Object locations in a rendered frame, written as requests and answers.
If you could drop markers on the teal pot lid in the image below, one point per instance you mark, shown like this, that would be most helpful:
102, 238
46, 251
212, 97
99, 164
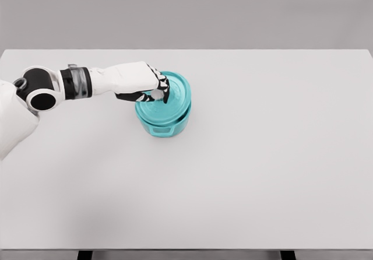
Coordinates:
175, 96

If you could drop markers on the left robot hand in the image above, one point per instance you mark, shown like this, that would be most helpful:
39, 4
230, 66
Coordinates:
137, 77

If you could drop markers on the teal pot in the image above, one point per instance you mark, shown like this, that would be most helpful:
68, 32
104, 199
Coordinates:
166, 127

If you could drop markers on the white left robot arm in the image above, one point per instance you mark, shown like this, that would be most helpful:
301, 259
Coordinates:
35, 96

